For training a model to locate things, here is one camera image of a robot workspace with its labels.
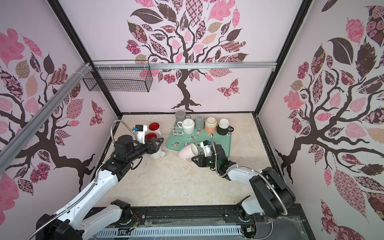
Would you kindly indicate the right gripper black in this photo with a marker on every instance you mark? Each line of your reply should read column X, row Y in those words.
column 205, row 160

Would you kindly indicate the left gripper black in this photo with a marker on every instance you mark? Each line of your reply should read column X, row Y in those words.
column 155, row 148

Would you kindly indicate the red mug black handle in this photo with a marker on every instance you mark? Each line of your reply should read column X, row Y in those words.
column 151, row 136

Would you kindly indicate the cream beige mug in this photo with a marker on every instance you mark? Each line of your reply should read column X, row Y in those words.
column 159, row 154

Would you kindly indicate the white mug red inside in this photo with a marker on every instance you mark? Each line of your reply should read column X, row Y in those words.
column 155, row 128

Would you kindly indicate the pale pink mug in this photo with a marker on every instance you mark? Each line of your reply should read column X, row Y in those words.
column 188, row 152

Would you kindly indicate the white and black mug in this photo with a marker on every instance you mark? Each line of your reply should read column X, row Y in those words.
column 224, row 127

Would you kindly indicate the cream and peach mug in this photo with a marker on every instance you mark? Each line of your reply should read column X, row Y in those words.
column 211, row 125

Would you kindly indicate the light grey mug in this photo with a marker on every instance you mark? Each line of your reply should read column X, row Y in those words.
column 199, row 122

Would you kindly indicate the white ribbed base mug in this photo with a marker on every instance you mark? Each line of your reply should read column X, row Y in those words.
column 187, row 125

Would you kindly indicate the dark grey mug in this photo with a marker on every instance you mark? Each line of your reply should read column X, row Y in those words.
column 181, row 116

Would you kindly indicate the green floral serving tray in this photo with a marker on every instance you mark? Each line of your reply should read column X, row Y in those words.
column 178, row 139

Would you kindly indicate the black wire basket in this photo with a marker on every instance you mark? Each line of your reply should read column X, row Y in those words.
column 135, row 77

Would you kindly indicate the white slotted cable duct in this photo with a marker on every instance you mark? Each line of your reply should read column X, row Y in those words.
column 159, row 233

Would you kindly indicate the aluminium rail back wall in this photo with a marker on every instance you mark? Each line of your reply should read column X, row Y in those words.
column 189, row 66

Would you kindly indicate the aluminium rail wall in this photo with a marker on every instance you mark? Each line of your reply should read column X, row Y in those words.
column 189, row 66
column 11, row 150

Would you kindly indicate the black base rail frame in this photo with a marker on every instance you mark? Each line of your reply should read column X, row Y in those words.
column 121, row 213

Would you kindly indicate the aluminium rail left wall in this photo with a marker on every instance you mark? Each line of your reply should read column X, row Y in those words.
column 11, row 150

